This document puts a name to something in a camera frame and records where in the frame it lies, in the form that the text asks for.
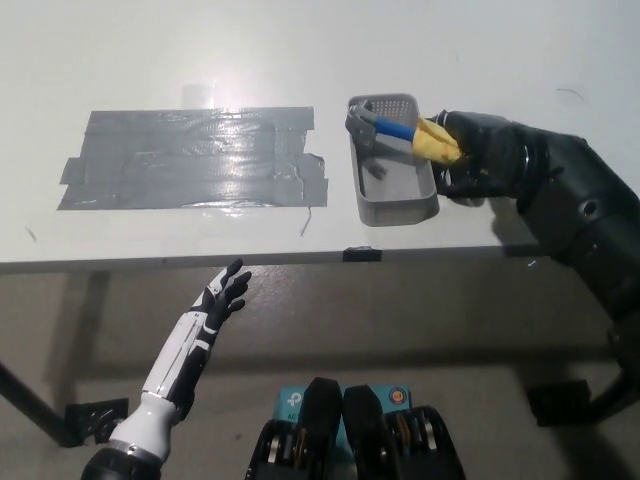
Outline gray duct tape patch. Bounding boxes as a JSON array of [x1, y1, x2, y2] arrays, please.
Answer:
[[56, 105, 330, 211]]

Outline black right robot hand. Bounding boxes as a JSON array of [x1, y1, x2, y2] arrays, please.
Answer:
[[435, 108, 530, 207]]

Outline black table leg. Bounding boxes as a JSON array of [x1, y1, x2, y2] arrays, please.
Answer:
[[587, 367, 631, 427], [0, 359, 81, 447]]

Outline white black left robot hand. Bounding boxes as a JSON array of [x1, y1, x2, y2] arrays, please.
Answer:
[[141, 258, 253, 407]]

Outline blue hammer yellow cloth wrap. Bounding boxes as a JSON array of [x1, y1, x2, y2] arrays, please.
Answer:
[[344, 99, 464, 166]]

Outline gray perforated plastic container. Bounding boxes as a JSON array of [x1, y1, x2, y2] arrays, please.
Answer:
[[347, 93, 441, 227]]

